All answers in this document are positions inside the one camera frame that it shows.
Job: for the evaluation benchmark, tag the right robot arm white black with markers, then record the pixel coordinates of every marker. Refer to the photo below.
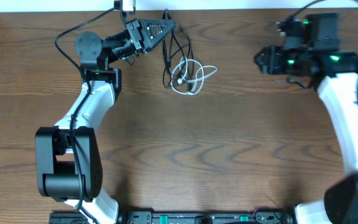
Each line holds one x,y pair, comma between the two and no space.
311,49

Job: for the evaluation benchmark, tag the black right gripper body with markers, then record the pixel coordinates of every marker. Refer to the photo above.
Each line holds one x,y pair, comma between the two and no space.
284,63

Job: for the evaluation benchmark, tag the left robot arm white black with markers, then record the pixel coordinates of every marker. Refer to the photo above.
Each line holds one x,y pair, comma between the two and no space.
68,162

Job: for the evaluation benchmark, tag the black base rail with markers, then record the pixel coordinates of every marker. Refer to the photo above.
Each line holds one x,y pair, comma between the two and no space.
258,216

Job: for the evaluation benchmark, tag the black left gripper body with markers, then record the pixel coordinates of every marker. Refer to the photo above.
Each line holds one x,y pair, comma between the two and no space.
136,35

